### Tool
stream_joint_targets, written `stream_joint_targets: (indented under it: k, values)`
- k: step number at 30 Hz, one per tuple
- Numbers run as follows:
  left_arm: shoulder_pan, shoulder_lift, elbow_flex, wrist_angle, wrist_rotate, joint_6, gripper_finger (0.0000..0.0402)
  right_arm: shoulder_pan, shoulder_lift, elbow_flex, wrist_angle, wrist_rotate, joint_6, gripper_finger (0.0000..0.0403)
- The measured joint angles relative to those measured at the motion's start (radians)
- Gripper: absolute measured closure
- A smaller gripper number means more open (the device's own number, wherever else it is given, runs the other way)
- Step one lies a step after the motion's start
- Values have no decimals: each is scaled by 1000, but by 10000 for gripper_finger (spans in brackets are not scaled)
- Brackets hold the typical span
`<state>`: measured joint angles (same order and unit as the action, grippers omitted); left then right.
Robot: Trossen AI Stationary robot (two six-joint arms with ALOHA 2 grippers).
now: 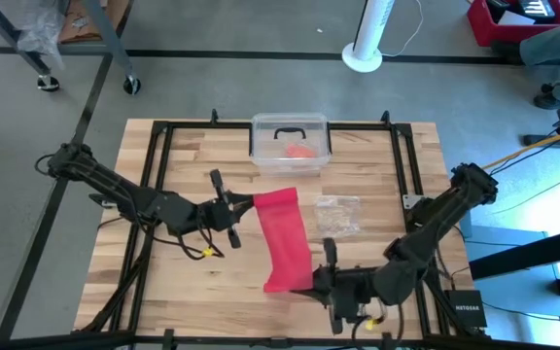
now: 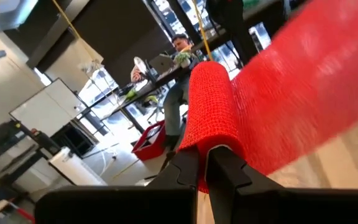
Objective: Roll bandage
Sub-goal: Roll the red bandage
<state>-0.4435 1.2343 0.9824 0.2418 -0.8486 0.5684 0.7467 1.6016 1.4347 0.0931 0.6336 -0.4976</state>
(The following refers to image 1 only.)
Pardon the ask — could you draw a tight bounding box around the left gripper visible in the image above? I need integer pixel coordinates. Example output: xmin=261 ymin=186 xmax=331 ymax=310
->
xmin=194 ymin=168 xmax=257 ymax=250

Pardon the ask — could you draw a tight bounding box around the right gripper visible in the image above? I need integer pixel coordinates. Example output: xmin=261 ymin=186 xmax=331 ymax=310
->
xmin=291 ymin=237 xmax=383 ymax=336

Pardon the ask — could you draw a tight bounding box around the red elastic bandage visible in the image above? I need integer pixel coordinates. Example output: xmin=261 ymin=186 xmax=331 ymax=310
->
xmin=252 ymin=187 xmax=316 ymax=295

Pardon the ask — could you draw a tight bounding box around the clear plastic bag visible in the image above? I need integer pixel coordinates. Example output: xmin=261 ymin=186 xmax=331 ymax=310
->
xmin=313 ymin=194 xmax=363 ymax=240

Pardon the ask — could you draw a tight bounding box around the orange bandage roll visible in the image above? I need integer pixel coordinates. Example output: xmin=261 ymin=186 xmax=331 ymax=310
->
xmin=283 ymin=141 xmax=318 ymax=160

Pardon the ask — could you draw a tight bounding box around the clear plastic storage box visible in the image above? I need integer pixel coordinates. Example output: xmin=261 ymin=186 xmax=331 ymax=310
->
xmin=249 ymin=112 xmax=333 ymax=178

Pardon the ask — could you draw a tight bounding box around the silver mounting plate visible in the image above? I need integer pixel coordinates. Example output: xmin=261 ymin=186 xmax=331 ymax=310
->
xmin=402 ymin=193 xmax=431 ymax=211

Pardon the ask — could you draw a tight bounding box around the black cart caster wheel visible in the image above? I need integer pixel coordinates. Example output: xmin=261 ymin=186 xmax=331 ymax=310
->
xmin=36 ymin=74 xmax=61 ymax=93
xmin=122 ymin=74 xmax=142 ymax=96

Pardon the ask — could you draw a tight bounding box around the white tower fan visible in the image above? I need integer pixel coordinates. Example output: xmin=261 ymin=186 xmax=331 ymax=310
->
xmin=339 ymin=0 xmax=399 ymax=75

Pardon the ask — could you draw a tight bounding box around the black metal stand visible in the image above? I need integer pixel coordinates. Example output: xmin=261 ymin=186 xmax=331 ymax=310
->
xmin=468 ymin=103 xmax=560 ymax=336

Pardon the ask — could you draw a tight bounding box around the grey metal rolling cart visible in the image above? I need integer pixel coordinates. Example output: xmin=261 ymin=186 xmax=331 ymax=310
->
xmin=0 ymin=0 xmax=142 ymax=96

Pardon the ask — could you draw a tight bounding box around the brown cardboard sheet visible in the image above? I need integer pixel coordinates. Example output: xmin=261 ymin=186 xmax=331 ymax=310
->
xmin=57 ymin=0 xmax=131 ymax=45

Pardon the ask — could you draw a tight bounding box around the black crossbar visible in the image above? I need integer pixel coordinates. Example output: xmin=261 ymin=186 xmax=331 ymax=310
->
xmin=0 ymin=329 xmax=560 ymax=350

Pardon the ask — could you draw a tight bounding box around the crumpled clear plastic wrap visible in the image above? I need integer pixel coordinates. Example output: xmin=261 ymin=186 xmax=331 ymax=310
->
xmin=15 ymin=0 xmax=69 ymax=70

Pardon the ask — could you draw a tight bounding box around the red plastic crate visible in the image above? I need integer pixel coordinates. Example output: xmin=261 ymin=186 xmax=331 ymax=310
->
xmin=465 ymin=0 xmax=560 ymax=49

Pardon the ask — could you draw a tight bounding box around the person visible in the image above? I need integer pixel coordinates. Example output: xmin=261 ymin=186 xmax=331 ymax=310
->
xmin=491 ymin=13 xmax=560 ymax=111

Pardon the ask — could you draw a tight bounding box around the black device with white stripes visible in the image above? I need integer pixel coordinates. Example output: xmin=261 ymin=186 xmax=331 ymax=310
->
xmin=485 ymin=0 xmax=559 ymax=24

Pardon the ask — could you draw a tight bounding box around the black cable with yellow tag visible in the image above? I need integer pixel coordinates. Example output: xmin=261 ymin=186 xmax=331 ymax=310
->
xmin=349 ymin=298 xmax=406 ymax=350
xmin=149 ymin=221 xmax=227 ymax=262

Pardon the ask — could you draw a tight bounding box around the black metal table frame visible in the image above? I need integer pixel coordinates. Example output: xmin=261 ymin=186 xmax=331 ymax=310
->
xmin=72 ymin=108 xmax=493 ymax=341

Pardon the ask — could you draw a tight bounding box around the black Netgear network switch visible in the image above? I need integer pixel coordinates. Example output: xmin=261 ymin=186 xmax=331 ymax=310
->
xmin=443 ymin=288 xmax=489 ymax=330

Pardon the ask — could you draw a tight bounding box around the white fan power cord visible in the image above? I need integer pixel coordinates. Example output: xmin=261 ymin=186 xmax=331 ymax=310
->
xmin=380 ymin=0 xmax=426 ymax=58

